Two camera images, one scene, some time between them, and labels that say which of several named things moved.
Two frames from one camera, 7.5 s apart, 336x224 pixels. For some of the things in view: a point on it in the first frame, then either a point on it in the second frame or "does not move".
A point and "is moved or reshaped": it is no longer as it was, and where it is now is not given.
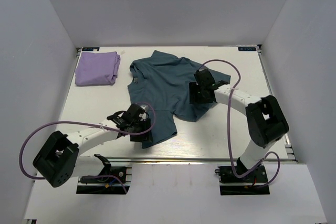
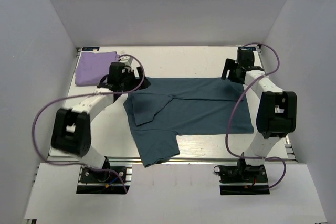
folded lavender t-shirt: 97,68 does not move
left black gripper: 147,137 to 145,84
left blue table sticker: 90,49 does not move
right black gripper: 193,87 to 229,65
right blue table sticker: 247,49 does not move
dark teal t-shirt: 159,85 is moved or reshaped
